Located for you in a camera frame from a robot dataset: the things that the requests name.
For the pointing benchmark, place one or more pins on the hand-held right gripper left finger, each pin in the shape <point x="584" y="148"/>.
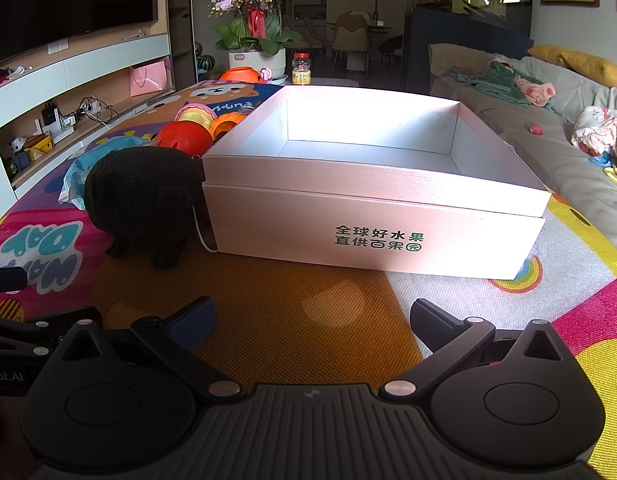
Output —
<point x="196" y="320"/>

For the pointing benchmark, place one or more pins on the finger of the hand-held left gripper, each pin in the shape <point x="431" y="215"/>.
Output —
<point x="63" y="317"/>
<point x="6" y="280"/>

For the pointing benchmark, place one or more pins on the yellow pink toy ball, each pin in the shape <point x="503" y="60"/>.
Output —
<point x="198" y="115"/>

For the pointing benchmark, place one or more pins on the potted pink orchid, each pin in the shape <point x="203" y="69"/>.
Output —
<point x="253" y="35"/>

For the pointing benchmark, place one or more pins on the red-lidded candy jar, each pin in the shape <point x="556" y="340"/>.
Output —
<point x="302" y="72"/>

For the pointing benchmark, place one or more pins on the colourful teether toys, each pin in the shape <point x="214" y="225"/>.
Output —
<point x="602" y="161"/>

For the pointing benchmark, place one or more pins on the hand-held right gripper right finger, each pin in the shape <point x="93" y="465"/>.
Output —
<point x="428" y="320"/>

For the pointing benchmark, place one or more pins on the green cloth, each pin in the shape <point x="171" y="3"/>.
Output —
<point x="498" y="82"/>

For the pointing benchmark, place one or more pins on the white router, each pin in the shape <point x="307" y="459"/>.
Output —
<point x="51" y="117"/>

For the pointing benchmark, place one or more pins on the black plush toy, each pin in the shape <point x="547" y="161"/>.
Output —
<point x="138" y="195"/>

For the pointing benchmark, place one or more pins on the watermelon ball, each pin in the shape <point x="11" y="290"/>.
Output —
<point x="206" y="64"/>

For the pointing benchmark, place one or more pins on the pink cardboard box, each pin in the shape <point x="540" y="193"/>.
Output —
<point x="378" y="225"/>

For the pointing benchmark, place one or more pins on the red ball toy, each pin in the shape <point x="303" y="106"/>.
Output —
<point x="181" y="137"/>

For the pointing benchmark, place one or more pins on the light blue packet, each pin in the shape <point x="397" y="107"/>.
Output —
<point x="76" y="177"/>

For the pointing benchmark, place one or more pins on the colourful printed play mat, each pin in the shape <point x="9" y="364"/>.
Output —
<point x="308" y="310"/>

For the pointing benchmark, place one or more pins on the dark dining chair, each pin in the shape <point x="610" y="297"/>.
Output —
<point x="391" y="50"/>

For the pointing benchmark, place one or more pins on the beige dining chair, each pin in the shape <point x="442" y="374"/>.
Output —
<point x="351" y="40"/>

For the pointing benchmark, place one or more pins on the black television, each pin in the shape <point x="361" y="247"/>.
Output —
<point x="63" y="0"/>

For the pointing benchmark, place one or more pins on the grey sofa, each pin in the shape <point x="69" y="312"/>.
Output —
<point x="548" y="160"/>

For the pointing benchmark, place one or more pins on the dark cabinet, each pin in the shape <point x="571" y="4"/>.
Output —
<point x="438" y="45"/>

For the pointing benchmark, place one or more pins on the small pink toy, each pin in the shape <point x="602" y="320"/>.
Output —
<point x="534" y="128"/>
<point x="266" y="75"/>

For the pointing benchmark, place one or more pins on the pink gift bag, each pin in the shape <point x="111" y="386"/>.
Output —
<point x="149" y="80"/>

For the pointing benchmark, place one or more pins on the yellow pillow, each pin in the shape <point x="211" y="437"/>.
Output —
<point x="573" y="62"/>

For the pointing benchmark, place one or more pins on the white wooden TV cabinet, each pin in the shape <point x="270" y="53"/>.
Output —
<point x="88" y="67"/>

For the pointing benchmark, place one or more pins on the pink garment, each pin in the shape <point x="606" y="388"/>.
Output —
<point x="535" y="91"/>

